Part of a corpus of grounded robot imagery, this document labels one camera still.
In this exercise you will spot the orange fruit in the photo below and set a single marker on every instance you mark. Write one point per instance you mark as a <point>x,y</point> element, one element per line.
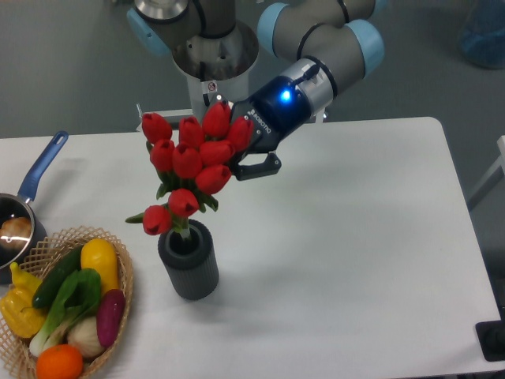
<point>61,361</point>

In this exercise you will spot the red tulip bouquet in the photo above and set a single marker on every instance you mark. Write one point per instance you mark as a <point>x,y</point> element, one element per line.
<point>192,170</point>

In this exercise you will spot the grey ribbed vase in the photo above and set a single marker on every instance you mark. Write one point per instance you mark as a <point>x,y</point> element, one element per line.
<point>190,264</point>

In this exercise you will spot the blue handled saucepan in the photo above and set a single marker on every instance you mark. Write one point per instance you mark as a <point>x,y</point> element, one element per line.
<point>19,205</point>

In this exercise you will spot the brown bread roll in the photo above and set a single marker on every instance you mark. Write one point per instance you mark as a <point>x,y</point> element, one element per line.
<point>15,233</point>

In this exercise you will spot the blue translucent bag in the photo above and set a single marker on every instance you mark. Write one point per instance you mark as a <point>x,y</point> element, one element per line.
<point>481,40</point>

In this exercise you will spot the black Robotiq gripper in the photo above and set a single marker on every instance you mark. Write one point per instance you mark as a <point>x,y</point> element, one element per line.
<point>276,110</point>

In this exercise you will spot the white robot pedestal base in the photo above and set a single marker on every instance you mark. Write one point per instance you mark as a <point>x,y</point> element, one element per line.
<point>213,68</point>

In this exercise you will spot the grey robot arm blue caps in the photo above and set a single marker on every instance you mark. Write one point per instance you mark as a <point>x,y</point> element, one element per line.
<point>280,74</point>

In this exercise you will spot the purple sweet potato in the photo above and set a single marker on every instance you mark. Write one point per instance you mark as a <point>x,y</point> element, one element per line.
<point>109,315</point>

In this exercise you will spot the yellow bell pepper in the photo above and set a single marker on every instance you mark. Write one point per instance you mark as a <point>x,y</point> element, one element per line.
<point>22,318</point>

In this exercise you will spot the beige garlic bulb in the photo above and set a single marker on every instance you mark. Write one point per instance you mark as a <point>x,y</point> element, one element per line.
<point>84,337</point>

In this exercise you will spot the black device at table edge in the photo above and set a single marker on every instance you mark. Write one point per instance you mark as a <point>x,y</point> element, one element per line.
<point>491,338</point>

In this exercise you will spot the yellow squash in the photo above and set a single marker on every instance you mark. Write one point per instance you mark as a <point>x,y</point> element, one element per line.
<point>100,255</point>

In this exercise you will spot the green cucumber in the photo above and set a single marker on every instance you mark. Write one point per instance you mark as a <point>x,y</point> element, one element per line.
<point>47,291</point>

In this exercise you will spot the green bok choy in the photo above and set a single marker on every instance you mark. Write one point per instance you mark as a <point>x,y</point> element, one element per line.
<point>78,297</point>

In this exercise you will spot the white furniture leg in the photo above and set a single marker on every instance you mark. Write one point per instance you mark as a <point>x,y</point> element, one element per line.
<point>493,175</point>

